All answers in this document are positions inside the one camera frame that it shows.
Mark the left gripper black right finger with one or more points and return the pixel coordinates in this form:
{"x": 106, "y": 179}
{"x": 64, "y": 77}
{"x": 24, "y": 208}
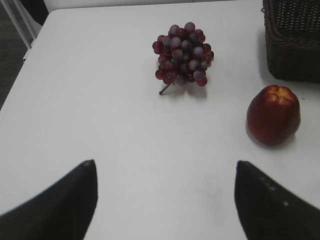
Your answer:
{"x": 268, "y": 211}

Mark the black wicker basket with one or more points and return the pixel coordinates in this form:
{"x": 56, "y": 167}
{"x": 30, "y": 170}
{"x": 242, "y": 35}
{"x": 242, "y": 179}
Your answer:
{"x": 292, "y": 39}

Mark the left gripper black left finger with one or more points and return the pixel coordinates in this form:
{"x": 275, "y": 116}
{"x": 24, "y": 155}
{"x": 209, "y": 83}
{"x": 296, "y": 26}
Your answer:
{"x": 63, "y": 211}

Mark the red grape bunch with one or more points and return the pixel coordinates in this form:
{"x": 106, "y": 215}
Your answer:
{"x": 183, "y": 56}

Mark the white frame post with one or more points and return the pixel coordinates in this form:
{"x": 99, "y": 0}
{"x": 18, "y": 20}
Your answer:
{"x": 25, "y": 30}

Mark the red apple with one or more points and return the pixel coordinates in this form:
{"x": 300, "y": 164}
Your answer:
{"x": 274, "y": 115}

